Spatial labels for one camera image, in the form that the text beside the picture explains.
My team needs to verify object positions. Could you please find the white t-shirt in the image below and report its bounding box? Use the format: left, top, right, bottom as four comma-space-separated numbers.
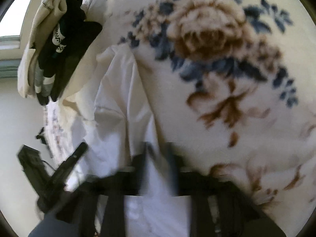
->
76, 44, 193, 236

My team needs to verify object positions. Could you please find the black clothes pile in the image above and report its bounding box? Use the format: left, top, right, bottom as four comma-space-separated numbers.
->
35, 127, 53, 158

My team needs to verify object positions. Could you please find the gloved left hand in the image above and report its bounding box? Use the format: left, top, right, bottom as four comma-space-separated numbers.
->
27, 202, 100, 237

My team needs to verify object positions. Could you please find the left green curtain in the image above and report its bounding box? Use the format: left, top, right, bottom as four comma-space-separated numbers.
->
0, 59, 21, 79

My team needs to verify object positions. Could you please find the folded black patterned garment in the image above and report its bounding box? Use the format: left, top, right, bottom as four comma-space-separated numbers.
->
34, 0, 102, 106

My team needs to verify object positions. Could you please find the floral bed blanket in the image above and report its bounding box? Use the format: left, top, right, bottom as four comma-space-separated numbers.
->
46, 0, 315, 236

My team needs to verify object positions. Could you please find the window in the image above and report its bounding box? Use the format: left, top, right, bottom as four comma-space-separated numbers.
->
1, 0, 31, 59

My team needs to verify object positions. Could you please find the folded beige garment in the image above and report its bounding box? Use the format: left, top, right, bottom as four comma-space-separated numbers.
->
17, 0, 67, 98

